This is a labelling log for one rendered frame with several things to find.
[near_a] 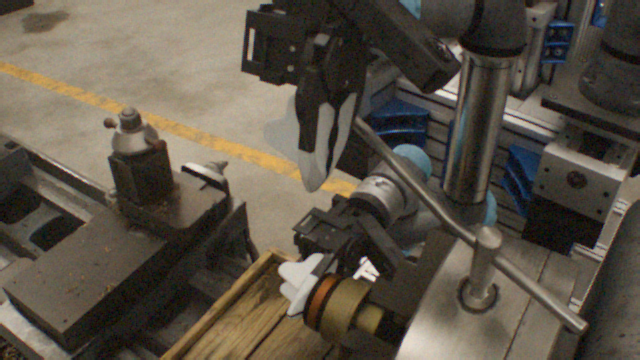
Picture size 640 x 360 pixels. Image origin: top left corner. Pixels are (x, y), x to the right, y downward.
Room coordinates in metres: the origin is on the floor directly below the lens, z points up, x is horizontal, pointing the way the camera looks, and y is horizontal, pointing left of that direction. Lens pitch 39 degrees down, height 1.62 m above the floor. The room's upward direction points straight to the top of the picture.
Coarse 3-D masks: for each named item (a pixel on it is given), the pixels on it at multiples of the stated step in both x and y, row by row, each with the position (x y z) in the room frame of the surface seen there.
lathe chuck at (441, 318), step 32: (480, 224) 0.45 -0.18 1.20; (448, 256) 0.36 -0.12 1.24; (512, 256) 0.37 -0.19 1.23; (544, 256) 0.37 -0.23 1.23; (448, 288) 0.33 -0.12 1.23; (512, 288) 0.32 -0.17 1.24; (416, 320) 0.30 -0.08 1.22; (448, 320) 0.30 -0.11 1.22; (480, 320) 0.29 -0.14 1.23; (512, 320) 0.29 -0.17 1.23; (416, 352) 0.28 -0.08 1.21; (448, 352) 0.27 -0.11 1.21; (480, 352) 0.27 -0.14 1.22
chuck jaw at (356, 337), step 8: (352, 328) 0.38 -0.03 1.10; (352, 336) 0.37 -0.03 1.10; (360, 336) 0.37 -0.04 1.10; (368, 336) 0.37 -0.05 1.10; (344, 344) 0.36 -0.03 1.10; (352, 344) 0.36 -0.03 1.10; (360, 344) 0.36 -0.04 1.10; (368, 344) 0.36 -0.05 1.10; (376, 344) 0.36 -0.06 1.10; (384, 344) 0.36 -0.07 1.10; (344, 352) 0.36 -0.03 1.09; (352, 352) 0.35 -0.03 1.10; (360, 352) 0.35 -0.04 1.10; (368, 352) 0.35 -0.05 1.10; (376, 352) 0.35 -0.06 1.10; (384, 352) 0.35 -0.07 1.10; (392, 352) 0.35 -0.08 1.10
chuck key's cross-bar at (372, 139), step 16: (368, 128) 0.43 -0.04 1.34; (368, 144) 0.42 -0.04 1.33; (384, 144) 0.41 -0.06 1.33; (384, 160) 0.40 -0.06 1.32; (400, 160) 0.40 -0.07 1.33; (400, 176) 0.39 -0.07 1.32; (416, 176) 0.38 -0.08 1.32; (416, 192) 0.37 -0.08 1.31; (432, 208) 0.36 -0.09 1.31; (448, 224) 0.34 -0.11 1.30; (464, 224) 0.34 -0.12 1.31; (464, 240) 0.32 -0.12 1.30; (496, 256) 0.30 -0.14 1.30; (512, 272) 0.29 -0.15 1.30; (528, 288) 0.27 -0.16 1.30; (544, 288) 0.27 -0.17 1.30; (544, 304) 0.26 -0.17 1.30; (560, 304) 0.25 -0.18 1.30; (560, 320) 0.24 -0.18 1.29; (576, 320) 0.24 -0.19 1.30
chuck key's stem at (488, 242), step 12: (492, 228) 0.32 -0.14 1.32; (480, 240) 0.31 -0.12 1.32; (492, 240) 0.30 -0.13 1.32; (480, 252) 0.30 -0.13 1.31; (492, 252) 0.30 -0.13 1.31; (480, 264) 0.30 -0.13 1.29; (480, 276) 0.31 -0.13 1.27; (492, 276) 0.31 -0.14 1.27; (480, 288) 0.31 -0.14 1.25; (480, 300) 0.31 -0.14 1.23
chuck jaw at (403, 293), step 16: (432, 240) 0.43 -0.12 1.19; (448, 240) 0.43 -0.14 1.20; (432, 256) 0.42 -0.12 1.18; (400, 272) 0.42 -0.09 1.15; (416, 272) 0.42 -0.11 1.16; (432, 272) 0.41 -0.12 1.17; (384, 288) 0.42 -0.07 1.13; (400, 288) 0.41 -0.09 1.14; (416, 288) 0.40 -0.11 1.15; (384, 304) 0.40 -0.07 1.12; (400, 304) 0.40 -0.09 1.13; (416, 304) 0.39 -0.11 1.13
